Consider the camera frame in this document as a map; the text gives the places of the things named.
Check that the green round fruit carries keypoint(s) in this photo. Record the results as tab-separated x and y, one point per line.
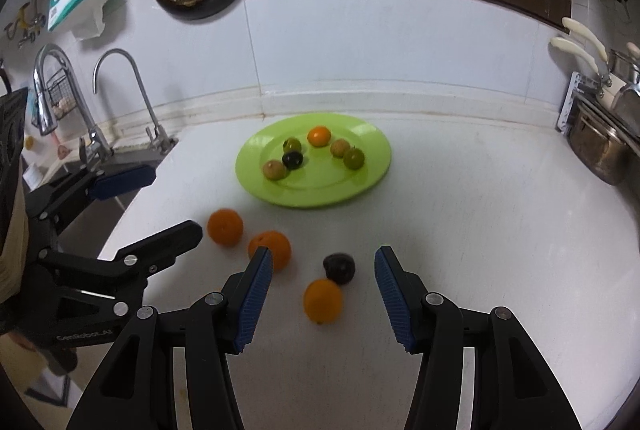
292	144
353	158

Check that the orange tangerine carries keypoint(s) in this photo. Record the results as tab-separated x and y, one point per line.
225	226
278	244

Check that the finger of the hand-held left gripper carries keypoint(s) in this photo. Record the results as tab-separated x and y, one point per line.
170	240
125	180

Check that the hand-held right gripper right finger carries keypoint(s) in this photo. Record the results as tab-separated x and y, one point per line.
395	300

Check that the stainless steel sink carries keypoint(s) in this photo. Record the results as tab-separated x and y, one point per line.
100	215

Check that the steel utensil rack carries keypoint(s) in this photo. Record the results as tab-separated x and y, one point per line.
572	103

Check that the thin gooseneck faucet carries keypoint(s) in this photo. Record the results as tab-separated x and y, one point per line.
142	90

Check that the dark purple plum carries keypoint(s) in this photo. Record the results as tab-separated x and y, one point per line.
292	160
339	267

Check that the green plate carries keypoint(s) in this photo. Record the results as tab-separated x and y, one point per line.
325	187

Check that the tall chrome faucet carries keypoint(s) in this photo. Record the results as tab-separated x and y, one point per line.
47	80

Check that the small smooth orange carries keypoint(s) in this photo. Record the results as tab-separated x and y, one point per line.
323	300
318	136

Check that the steel cooking pot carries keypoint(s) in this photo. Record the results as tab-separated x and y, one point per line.
597	145

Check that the tan round fruit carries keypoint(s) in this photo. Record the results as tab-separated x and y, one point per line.
340	148
274	170

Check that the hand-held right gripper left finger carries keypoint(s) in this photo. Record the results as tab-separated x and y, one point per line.
255	300

